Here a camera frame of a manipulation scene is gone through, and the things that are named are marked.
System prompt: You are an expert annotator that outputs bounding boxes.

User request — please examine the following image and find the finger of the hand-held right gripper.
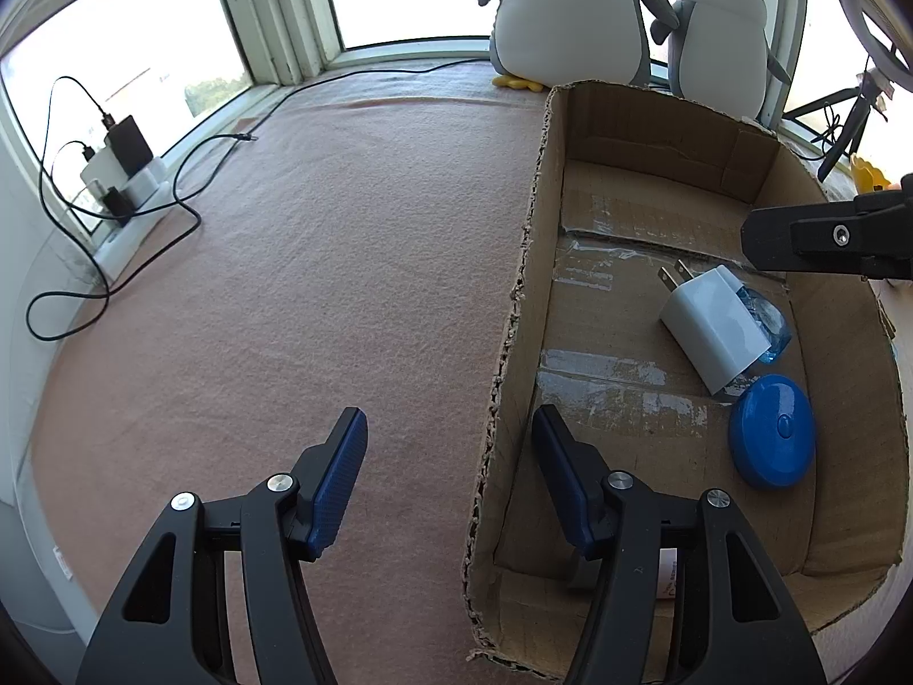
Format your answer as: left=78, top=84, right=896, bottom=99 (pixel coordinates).
left=740, top=172, right=913, bottom=281

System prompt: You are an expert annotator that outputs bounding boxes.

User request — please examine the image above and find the blue round tape measure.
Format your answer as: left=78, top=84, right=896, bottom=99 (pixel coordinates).
left=728, top=374, right=815, bottom=491

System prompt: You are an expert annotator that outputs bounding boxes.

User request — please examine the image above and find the long black cable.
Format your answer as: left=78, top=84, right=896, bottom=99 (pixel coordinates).
left=27, top=55, right=495, bottom=342

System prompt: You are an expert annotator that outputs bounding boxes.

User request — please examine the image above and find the white wall charger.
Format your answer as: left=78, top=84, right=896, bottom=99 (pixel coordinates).
left=657, top=259, right=767, bottom=395

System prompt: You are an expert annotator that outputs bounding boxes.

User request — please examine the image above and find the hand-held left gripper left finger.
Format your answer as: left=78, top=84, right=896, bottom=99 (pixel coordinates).
left=75, top=406, right=369, bottom=685

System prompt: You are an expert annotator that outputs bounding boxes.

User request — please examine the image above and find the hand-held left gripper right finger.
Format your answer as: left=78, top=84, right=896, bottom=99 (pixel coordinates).
left=532, top=404, right=829, bottom=685

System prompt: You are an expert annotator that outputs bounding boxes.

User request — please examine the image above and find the large penguin plush toy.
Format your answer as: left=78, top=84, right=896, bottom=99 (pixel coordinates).
left=475, top=0, right=680, bottom=92

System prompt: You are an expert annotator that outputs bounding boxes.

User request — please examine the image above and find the white window frame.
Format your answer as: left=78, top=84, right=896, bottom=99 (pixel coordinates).
left=0, top=0, right=913, bottom=244

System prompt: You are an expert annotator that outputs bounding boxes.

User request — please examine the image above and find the black tripod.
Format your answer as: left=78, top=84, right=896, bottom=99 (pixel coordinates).
left=782, top=67, right=892, bottom=183

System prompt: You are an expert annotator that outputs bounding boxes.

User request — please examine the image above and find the small penguin plush toy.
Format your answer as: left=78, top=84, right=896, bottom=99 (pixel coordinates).
left=651, top=0, right=793, bottom=119

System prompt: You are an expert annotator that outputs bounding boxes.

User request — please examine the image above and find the white power strip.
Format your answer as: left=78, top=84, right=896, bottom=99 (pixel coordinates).
left=107, top=157, right=176, bottom=219

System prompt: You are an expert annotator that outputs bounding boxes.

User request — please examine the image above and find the white power adapter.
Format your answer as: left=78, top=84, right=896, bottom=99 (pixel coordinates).
left=80, top=148, right=130, bottom=190

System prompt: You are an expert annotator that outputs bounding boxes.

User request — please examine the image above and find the brown cardboard box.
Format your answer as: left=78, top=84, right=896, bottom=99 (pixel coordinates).
left=463, top=80, right=903, bottom=682

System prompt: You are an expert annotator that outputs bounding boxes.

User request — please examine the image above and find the yellow leaf-shaped bowl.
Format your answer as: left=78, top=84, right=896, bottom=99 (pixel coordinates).
left=849, top=153, right=892, bottom=194

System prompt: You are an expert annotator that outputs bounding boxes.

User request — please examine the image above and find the white ring light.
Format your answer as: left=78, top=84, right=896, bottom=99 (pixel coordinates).
left=831, top=0, right=913, bottom=94

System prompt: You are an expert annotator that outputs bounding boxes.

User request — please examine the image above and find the black charging cable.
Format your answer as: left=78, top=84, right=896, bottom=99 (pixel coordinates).
left=39, top=75, right=116, bottom=187
left=39, top=141, right=97, bottom=229

